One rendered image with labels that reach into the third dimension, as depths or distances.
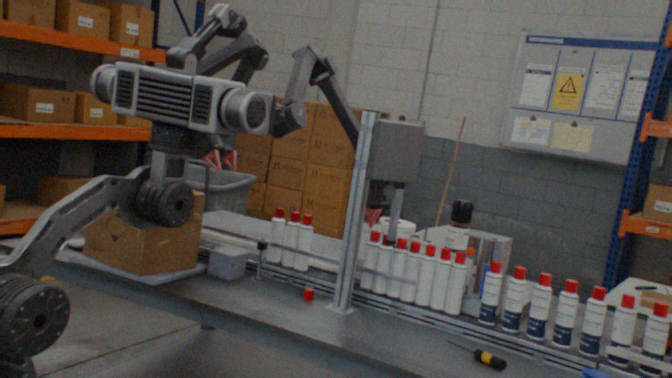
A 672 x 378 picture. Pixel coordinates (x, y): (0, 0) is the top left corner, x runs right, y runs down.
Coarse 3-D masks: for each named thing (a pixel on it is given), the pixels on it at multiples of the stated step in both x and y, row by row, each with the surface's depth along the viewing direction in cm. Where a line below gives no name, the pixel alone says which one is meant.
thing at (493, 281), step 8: (496, 264) 238; (488, 272) 240; (496, 272) 238; (488, 280) 238; (496, 280) 237; (488, 288) 238; (496, 288) 238; (488, 296) 238; (496, 296) 238; (488, 304) 239; (496, 304) 239; (480, 312) 241; (488, 312) 239; (496, 312) 240; (480, 320) 240; (488, 320) 239
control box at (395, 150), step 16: (384, 128) 236; (400, 128) 238; (416, 128) 241; (384, 144) 237; (400, 144) 239; (416, 144) 242; (368, 160) 240; (384, 160) 238; (400, 160) 241; (416, 160) 244; (368, 176) 240; (384, 176) 239; (400, 176) 242; (416, 176) 245
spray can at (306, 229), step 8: (304, 216) 269; (312, 216) 269; (304, 224) 269; (304, 232) 268; (312, 232) 270; (304, 240) 268; (304, 248) 269; (296, 256) 270; (304, 256) 269; (296, 264) 270; (304, 264) 270
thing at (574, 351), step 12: (204, 240) 297; (276, 264) 275; (312, 276) 266; (324, 276) 268; (336, 276) 270; (360, 288) 259; (396, 300) 252; (432, 312) 246; (444, 312) 247; (480, 324) 241; (516, 336) 234; (552, 348) 229; (576, 348) 233; (588, 360) 225; (600, 360) 226
